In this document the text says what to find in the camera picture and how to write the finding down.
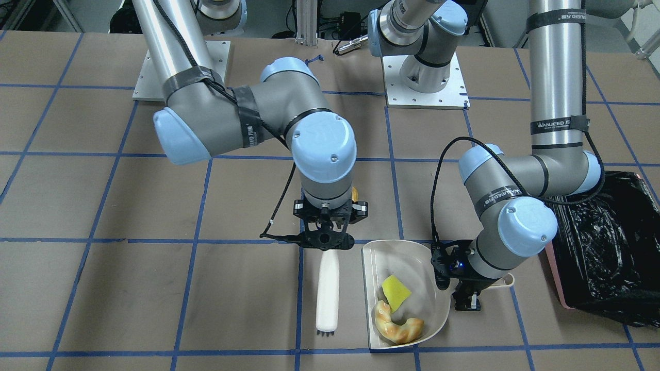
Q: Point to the beige plastic dustpan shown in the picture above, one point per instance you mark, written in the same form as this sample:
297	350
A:
403	305

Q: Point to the beige hand brush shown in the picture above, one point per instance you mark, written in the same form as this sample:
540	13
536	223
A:
327	310

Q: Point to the croissant bread piece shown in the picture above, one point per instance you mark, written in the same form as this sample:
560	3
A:
398	334

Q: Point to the yellow sponge piece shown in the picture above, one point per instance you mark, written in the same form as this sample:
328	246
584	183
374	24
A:
395	292

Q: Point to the black lined trash bin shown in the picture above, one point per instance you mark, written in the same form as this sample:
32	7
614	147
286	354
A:
605	256

